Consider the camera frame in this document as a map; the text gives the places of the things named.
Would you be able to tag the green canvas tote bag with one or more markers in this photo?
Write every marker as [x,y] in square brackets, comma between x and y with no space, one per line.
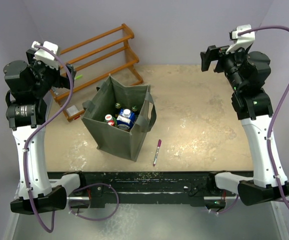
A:
[110,139]

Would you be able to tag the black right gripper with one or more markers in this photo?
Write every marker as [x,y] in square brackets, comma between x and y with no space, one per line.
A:
[212,54]

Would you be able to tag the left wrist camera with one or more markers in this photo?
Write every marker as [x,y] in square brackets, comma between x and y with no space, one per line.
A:
[44,56]

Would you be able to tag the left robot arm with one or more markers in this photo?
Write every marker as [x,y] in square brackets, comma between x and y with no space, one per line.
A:
[29,81]

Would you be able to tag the blue orange juice carton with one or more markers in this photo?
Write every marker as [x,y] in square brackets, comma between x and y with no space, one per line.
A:
[126,119]

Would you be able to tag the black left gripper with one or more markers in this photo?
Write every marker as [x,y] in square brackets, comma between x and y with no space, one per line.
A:
[61,81]

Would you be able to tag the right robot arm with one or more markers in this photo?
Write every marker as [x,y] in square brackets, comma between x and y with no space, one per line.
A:
[247,72]

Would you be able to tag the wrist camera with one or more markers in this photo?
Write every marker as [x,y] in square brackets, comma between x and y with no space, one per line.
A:
[44,56]
[240,41]

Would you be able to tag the green Perrier glass bottle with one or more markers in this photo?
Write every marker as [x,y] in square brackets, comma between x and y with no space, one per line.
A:
[118,108]

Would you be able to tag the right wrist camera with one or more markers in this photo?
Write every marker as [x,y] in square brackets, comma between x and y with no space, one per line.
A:
[240,41]

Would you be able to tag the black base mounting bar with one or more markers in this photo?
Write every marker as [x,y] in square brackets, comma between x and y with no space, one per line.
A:
[150,187]

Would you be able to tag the green marker on rack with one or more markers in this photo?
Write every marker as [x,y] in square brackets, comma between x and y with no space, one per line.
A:
[78,77]

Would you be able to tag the pink white marker pen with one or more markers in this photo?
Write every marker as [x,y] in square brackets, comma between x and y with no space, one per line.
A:
[157,152]

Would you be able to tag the dark cola glass bottle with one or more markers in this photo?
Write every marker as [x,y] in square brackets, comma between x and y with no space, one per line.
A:
[111,123]

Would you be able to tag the orange juice plastic bottle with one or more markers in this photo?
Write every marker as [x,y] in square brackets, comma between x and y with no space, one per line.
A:
[109,117]

